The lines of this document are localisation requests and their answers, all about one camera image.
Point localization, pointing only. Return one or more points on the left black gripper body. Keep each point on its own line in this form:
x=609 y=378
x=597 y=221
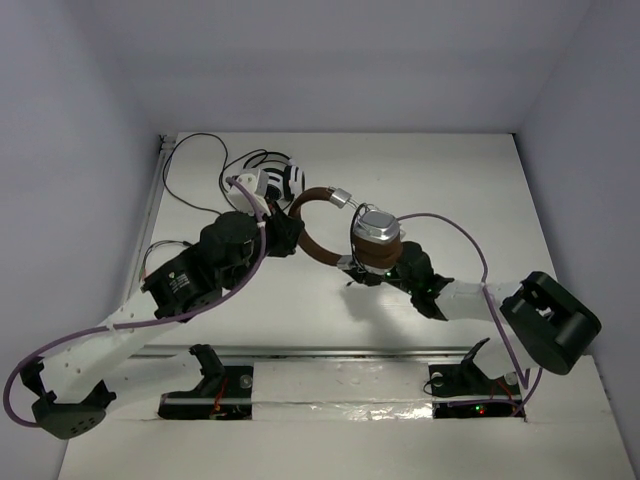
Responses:
x=284 y=232

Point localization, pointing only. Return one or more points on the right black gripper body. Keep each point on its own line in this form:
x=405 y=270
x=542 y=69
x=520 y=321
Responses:
x=391 y=276

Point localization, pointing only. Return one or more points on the silver foil strip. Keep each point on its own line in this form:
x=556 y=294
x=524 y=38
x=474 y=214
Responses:
x=332 y=390

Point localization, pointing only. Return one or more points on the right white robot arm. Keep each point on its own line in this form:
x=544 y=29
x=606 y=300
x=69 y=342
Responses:
x=539 y=323

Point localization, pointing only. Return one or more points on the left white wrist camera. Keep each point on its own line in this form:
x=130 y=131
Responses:
x=249 y=188

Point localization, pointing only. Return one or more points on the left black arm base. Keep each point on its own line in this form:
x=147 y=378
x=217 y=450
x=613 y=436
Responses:
x=223 y=392

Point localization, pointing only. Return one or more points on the aluminium rail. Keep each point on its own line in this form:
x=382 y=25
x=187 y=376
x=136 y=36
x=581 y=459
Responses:
x=317 y=352

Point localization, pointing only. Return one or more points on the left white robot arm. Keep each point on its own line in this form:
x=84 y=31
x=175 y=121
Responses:
x=78 y=380

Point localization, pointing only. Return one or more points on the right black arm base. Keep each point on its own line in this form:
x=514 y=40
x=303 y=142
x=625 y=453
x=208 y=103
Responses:
x=462 y=391

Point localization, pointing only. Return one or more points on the white black headphones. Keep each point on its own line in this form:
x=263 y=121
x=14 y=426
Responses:
x=285 y=180

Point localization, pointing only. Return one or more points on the brown silver headphones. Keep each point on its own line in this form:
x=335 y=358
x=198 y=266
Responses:
x=375 y=235

